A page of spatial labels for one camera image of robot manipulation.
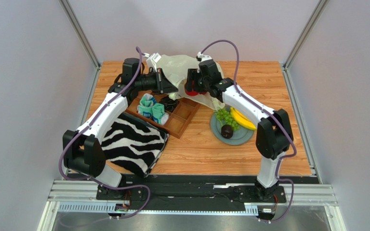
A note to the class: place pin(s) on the wooden compartment tray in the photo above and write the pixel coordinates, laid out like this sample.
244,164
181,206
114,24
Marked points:
178,119

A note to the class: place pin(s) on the zebra striped cloth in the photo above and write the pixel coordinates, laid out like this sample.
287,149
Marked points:
134,144

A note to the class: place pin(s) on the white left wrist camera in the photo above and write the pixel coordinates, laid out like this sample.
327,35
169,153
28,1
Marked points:
152,60

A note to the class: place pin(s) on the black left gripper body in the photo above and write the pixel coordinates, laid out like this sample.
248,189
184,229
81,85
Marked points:
153,82

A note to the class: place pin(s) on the grey blue plate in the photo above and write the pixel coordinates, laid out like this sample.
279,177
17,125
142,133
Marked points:
240,136

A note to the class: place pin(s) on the aluminium frame rail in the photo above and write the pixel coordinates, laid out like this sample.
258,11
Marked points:
73,204

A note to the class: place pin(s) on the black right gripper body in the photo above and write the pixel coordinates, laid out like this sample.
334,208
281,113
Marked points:
191,81

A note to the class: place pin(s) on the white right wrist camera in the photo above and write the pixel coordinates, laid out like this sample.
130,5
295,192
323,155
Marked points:
200,57

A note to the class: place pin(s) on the pale green plastic bag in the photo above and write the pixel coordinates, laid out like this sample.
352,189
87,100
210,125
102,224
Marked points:
175,69

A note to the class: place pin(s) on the red apple front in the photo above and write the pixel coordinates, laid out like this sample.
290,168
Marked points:
191,93

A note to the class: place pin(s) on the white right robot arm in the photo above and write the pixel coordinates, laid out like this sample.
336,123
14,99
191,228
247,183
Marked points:
273,128

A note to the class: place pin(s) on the black rolled sock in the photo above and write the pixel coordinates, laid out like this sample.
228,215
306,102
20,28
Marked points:
169,104

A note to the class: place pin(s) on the yellow banana bunch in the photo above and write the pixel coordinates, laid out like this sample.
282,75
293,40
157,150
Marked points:
241,119

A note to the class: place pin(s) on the teal white sock pair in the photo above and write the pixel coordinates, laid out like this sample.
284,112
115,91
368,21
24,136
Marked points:
150,108

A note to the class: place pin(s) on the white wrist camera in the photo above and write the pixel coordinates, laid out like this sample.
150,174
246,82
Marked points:
200,57
152,60

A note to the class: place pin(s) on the green grape bunch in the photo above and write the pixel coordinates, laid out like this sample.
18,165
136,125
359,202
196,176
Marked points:
224,118

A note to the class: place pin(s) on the dark purple plum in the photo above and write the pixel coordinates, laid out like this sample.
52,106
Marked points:
227,131

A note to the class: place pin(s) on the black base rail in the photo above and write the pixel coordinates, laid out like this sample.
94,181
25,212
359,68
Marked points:
212,193

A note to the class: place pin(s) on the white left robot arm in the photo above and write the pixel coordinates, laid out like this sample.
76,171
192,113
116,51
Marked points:
82,151

